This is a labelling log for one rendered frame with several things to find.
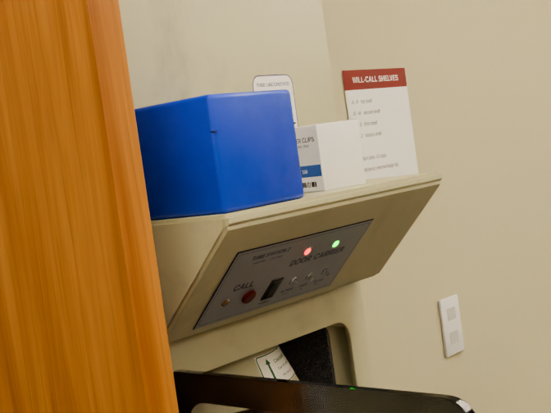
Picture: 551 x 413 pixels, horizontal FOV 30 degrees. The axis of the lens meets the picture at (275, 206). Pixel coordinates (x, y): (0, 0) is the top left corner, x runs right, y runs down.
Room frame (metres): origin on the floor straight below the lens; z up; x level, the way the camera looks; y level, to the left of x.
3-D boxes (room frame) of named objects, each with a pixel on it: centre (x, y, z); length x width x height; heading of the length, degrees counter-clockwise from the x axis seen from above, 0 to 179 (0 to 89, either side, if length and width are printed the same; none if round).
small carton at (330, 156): (0.95, -0.05, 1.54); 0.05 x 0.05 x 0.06; 36
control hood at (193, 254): (0.91, -0.02, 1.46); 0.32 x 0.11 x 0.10; 140
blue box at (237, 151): (0.84, 0.04, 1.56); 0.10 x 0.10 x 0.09; 50
